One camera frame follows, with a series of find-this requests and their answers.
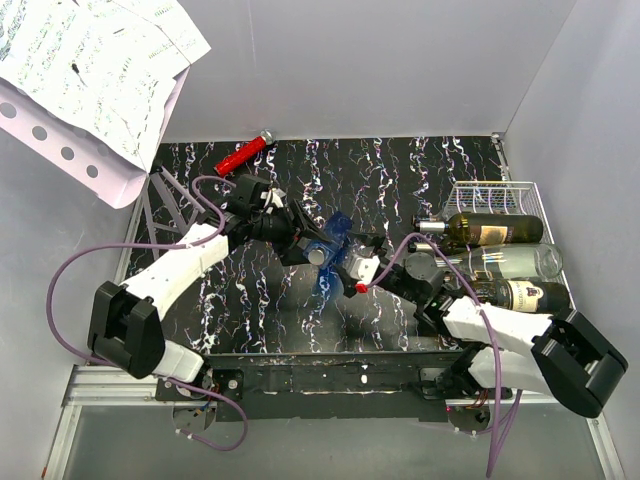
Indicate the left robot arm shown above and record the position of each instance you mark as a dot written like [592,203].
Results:
[125,328]

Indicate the red glitter microphone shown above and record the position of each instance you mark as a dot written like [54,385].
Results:
[245,153]

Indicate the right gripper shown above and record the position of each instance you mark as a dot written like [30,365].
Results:
[370,239]

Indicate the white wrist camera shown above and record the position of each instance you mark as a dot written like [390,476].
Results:
[362,268]
[272,199]

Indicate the sheet music pages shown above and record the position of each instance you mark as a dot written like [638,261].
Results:
[106,67]

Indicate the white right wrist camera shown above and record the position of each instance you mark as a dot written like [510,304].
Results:
[362,268]

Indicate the white wire wine rack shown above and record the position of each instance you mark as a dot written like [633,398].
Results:
[510,198]

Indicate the blue square glass bottle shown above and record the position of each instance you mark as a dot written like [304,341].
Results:
[330,257]

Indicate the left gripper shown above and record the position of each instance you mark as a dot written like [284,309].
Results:
[291,253]

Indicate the lilac music stand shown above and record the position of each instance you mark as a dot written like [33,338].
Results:
[60,186]

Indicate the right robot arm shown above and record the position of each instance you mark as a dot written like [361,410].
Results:
[562,355]

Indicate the dark green wine bottle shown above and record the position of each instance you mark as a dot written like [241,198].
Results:
[485,229]

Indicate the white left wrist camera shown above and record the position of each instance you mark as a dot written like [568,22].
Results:
[272,199]

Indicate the dark wine bottle white label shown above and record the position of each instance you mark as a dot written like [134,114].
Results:
[523,295]

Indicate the clear glass bottle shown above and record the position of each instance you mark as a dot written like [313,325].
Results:
[516,261]

